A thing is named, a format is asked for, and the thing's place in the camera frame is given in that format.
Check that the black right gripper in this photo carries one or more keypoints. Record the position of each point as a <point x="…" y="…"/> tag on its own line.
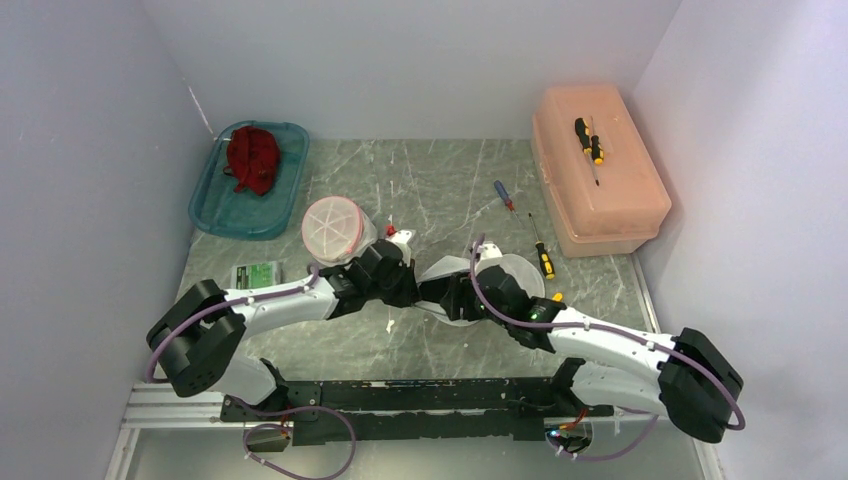
<point x="461" y="285"/>

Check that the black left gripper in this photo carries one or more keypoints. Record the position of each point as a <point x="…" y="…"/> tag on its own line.
<point x="410" y="292"/>

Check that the white mesh blue zip laundry bag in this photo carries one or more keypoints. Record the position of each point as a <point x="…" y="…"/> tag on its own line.
<point x="528" y="277"/>

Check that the black bra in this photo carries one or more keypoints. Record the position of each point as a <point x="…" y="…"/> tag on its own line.
<point x="435" y="290"/>

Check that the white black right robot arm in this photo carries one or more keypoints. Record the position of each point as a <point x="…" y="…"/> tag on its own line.
<point x="683" y="377"/>

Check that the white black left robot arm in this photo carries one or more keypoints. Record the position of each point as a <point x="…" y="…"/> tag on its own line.
<point x="195" y="343"/>

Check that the pink zip mesh laundry bag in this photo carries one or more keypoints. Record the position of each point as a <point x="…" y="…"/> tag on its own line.
<point x="336" y="230"/>

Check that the black yellow screwdriver on table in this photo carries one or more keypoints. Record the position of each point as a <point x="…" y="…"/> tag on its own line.
<point x="546" y="266"/>

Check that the green label clear bit case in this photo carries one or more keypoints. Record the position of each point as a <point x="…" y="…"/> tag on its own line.
<point x="256" y="275"/>

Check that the red cloth garment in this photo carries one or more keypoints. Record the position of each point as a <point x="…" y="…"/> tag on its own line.
<point x="253" y="158"/>

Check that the teal plastic tray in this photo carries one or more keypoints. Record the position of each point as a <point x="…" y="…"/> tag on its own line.
<point x="216" y="209"/>

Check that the orange translucent plastic storage box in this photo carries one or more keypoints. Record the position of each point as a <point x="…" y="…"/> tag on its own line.
<point x="603" y="192"/>

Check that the black yellow screwdriver on box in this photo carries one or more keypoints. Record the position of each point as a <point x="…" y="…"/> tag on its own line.
<point x="590" y="145"/>

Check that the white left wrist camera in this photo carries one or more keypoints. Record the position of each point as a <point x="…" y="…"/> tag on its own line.
<point x="401" y="238"/>

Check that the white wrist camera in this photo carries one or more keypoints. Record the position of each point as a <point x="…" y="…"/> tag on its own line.
<point x="486" y="254"/>
<point x="401" y="238"/>

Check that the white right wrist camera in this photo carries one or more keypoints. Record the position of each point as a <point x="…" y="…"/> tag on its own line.
<point x="486" y="254"/>

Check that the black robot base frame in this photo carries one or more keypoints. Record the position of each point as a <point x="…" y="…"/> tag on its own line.
<point x="325" y="411"/>

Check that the blue red handle screwdriver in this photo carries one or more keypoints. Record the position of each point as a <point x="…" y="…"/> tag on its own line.
<point x="506" y="199"/>

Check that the aluminium extrusion rail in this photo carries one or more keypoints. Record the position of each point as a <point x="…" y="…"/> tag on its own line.
<point x="157" y="406"/>

